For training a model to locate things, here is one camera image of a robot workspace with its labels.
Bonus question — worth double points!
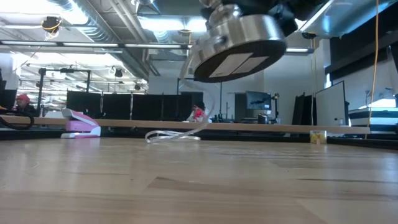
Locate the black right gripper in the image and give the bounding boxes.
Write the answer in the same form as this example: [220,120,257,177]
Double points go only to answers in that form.
[273,0,330,37]

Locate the black computer monitor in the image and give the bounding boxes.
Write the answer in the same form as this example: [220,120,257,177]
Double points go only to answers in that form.
[245,91,273,111]

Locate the black folded panels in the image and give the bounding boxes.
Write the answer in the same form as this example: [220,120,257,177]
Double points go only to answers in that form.
[291,92,315,126]

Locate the white board panel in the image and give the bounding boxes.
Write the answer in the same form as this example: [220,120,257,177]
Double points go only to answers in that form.
[314,80,349,127]

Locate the light wood desk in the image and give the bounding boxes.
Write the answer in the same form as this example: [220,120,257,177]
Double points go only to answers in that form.
[0,114,371,135]

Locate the small yellow clear container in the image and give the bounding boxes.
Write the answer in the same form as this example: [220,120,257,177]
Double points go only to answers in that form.
[309,129,328,145]

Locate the white black striped box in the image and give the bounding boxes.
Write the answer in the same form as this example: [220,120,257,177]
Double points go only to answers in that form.
[348,107,398,134]

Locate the overhead light bar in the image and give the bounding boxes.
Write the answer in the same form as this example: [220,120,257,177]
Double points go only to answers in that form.
[0,39,315,54]

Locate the pink white stapler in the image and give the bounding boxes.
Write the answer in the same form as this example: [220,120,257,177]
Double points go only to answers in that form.
[60,108,102,139]

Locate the dark wall beam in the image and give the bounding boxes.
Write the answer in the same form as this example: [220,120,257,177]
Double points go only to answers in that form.
[325,29,398,82]

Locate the yellow cable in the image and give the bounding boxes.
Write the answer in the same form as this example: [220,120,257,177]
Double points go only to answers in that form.
[364,0,381,140]

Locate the black gantry frame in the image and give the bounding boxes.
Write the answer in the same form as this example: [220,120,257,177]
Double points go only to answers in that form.
[176,77,223,123]
[37,67,93,118]

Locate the black aluminium table frame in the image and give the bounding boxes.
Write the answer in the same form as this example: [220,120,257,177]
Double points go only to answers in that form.
[0,128,398,151]

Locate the black partition wall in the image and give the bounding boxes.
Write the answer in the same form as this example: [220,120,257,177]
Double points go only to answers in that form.
[66,90,205,122]

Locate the black yellow ceiling cord reel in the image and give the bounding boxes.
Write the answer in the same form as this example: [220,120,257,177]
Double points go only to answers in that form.
[40,16,63,42]

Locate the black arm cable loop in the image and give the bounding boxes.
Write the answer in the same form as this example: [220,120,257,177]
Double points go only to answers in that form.
[0,108,35,131]

